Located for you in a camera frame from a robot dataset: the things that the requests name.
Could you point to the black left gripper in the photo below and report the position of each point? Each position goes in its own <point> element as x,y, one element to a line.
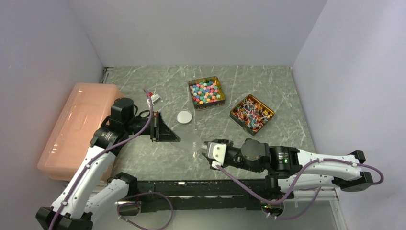
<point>161,133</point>

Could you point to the white jar lid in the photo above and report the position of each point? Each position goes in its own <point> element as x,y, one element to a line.
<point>184,116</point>

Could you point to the aluminium frame rail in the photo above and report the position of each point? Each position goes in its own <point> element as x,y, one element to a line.
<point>325,212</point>

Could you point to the pink plastic storage box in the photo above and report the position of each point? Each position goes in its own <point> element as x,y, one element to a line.
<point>86,108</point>

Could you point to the gold tin of lollipops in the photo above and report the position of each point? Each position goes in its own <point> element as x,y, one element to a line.
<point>251,114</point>

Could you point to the clear plastic jar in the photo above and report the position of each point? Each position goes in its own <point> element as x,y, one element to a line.
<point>200,153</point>

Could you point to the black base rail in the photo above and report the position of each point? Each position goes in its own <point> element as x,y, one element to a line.
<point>165,195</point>

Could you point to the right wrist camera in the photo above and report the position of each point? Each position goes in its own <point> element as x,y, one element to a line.
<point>216,153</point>

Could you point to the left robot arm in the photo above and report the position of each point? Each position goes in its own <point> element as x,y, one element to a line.
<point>75,209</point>

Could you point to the gold tin of star candies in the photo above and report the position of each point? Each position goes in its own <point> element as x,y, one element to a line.
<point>206,93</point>

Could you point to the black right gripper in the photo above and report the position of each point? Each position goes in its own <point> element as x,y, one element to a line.
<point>228,143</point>

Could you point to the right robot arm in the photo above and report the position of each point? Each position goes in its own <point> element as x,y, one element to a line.
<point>291,168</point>

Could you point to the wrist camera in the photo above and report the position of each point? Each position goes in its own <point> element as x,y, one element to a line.
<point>155,98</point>
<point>216,153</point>

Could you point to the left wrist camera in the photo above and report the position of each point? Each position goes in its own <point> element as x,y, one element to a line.
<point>155,98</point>

